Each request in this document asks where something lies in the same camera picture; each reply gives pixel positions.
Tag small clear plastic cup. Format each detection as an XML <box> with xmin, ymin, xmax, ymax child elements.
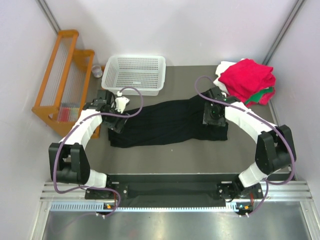
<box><xmin>91</xmin><ymin>65</ymin><xmax>103</xmax><ymax>78</ymax></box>

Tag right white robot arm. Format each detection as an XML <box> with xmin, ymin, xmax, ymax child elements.
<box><xmin>202</xmin><ymin>86</ymin><xmax>297</xmax><ymax>199</ymax></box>

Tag red box in rack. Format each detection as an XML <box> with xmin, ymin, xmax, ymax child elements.
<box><xmin>57</xmin><ymin>102</ymin><xmax>80</xmax><ymax>122</ymax></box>

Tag white slotted cable duct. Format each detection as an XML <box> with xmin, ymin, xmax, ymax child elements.
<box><xmin>50</xmin><ymin>201</ymin><xmax>251</xmax><ymax>213</ymax></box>

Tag white plastic perforated basket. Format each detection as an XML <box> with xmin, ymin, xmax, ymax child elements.
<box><xmin>101</xmin><ymin>55</ymin><xmax>167</xmax><ymax>97</ymax></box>

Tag black t shirt blue logo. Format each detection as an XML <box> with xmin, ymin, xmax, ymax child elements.
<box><xmin>108</xmin><ymin>95</ymin><xmax>228</xmax><ymax>148</ymax></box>

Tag orange wooden rack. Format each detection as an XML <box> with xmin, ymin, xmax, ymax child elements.
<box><xmin>31</xmin><ymin>29</ymin><xmax>95</xmax><ymax>137</ymax></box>

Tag white folded t shirt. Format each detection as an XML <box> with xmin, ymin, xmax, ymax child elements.
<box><xmin>213</xmin><ymin>61</ymin><xmax>240</xmax><ymax>95</ymax></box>

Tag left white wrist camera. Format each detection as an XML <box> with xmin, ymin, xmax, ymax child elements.
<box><xmin>115</xmin><ymin>91</ymin><xmax>130</xmax><ymax>114</ymax></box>

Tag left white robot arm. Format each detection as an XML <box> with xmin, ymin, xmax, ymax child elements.
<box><xmin>48</xmin><ymin>90</ymin><xmax>130</xmax><ymax>199</ymax></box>

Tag red folded t shirt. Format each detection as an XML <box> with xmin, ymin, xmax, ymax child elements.
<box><xmin>219</xmin><ymin>58</ymin><xmax>276</xmax><ymax>104</ymax></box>

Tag green folded t shirt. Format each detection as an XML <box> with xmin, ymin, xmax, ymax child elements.
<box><xmin>244</xmin><ymin>87</ymin><xmax>275</xmax><ymax>106</ymax></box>

